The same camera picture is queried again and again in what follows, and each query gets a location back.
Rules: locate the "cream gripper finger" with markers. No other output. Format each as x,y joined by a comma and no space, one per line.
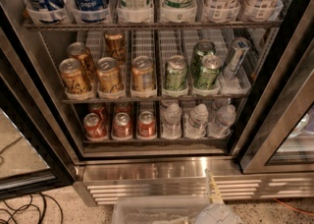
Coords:
212,190

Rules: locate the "clear water bottle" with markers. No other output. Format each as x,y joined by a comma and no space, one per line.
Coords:
219,127
219,102
164,104
171,122
195,122

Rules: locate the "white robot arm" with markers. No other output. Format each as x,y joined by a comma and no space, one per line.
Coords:
216,211

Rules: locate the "glass fridge door right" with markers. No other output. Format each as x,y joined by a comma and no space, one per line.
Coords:
271,150

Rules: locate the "glass fridge door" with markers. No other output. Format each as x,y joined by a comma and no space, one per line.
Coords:
33,158
271,150

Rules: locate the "glass fridge door left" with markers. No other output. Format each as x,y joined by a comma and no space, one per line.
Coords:
33,158

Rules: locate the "clear plastic bin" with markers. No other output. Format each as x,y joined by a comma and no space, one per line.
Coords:
158,209

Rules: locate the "red soda can front right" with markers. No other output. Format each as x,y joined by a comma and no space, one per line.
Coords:
146,124

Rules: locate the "red soda can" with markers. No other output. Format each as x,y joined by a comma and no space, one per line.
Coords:
122,126
146,124
94,126
124,107
100,109

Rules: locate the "green LaCroix can front right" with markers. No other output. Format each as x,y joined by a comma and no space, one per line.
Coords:
208,70

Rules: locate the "green lacroix can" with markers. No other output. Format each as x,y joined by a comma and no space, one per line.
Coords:
208,70
202,48
175,73

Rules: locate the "red soda can front middle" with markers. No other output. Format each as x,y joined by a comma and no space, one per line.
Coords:
122,126

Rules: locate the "red soda can back middle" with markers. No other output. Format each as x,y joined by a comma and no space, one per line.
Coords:
124,107

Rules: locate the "green LaCroix can left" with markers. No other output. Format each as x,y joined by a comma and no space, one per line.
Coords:
175,73

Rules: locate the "red soda can front left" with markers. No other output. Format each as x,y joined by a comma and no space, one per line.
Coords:
94,126

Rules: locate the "red soda can back left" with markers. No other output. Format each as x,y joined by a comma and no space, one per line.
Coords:
100,109

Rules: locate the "green LaCroix can back right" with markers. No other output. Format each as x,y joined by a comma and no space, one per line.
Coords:
202,48

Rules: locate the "slim silver blue can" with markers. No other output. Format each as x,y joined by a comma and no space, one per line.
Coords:
235,56

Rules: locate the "orange lacroix can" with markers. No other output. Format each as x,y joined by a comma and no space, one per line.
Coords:
115,45
74,76
109,75
81,52

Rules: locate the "orange LaCroix can front left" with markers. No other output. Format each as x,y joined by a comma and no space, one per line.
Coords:
74,76

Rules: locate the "orange LaCroix can far back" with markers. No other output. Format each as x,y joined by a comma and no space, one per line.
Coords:
115,45

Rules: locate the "orange LaCroix can back left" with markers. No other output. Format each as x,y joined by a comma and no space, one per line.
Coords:
81,52

